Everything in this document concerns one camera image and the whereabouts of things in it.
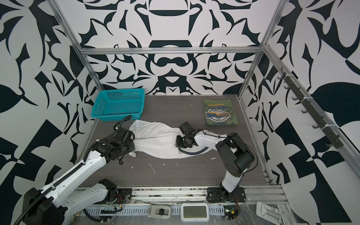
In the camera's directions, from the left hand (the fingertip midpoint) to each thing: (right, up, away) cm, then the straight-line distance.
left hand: (131, 142), depth 81 cm
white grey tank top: (+13, 0, +8) cm, 16 cm away
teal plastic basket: (-21, +23, +34) cm, 46 cm away
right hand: (+26, -3, +10) cm, 28 cm away
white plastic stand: (+71, -31, -12) cm, 78 cm away
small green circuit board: (+53, -32, -10) cm, 63 cm away
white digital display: (+35, -29, -15) cm, 48 cm away
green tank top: (+58, +17, +27) cm, 66 cm away
